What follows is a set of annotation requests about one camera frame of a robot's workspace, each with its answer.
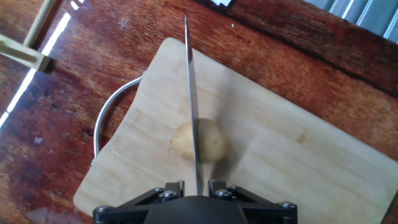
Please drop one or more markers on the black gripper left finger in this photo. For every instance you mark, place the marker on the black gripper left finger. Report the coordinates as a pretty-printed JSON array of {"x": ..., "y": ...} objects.
[{"x": 124, "y": 213}]

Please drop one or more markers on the wooden knife rack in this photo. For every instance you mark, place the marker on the wooden knife rack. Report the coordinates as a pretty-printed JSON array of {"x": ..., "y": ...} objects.
[{"x": 21, "y": 53}]

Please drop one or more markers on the printed white paper stack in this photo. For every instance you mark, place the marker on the printed white paper stack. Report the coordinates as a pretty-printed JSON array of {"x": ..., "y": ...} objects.
[{"x": 221, "y": 2}]

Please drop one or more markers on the bamboo cutting board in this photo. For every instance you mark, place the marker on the bamboo cutting board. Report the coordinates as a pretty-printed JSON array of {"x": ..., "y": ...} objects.
[{"x": 280, "y": 161}]

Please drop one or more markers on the steel chef knife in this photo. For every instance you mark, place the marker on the steel chef knife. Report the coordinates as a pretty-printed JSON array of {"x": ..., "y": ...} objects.
[{"x": 194, "y": 109}]

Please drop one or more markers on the small yellow potato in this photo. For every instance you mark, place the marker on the small yellow potato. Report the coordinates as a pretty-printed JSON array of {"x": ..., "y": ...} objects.
[{"x": 211, "y": 141}]

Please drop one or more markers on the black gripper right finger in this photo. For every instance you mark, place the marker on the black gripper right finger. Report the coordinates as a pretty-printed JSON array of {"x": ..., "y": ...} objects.
[{"x": 267, "y": 213}]

